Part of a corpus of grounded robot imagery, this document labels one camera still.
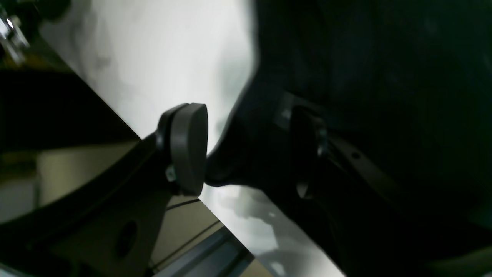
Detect black T-shirt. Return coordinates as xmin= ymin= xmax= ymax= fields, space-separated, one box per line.
xmin=205 ymin=0 xmax=492 ymax=277

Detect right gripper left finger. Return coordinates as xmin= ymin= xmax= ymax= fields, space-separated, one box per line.
xmin=1 ymin=103 xmax=208 ymax=277

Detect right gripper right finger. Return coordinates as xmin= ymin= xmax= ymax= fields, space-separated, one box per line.
xmin=289 ymin=106 xmax=385 ymax=199

